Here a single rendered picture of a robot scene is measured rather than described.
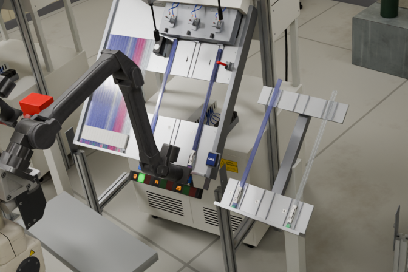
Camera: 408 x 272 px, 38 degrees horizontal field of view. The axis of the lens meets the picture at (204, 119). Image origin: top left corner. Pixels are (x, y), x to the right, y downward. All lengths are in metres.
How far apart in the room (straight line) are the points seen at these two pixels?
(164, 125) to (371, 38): 2.30
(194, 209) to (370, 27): 2.05
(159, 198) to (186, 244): 0.27
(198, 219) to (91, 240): 0.83
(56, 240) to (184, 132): 0.65
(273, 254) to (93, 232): 1.01
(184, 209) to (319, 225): 0.70
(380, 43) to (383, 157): 1.08
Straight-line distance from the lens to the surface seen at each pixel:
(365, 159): 3.59
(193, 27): 2.44
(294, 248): 2.45
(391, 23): 4.33
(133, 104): 2.00
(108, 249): 2.29
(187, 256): 3.04
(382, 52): 4.42
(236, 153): 2.62
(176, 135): 2.43
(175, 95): 3.11
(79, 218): 2.46
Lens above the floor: 2.13
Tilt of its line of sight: 32 degrees down
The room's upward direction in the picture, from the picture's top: 8 degrees counter-clockwise
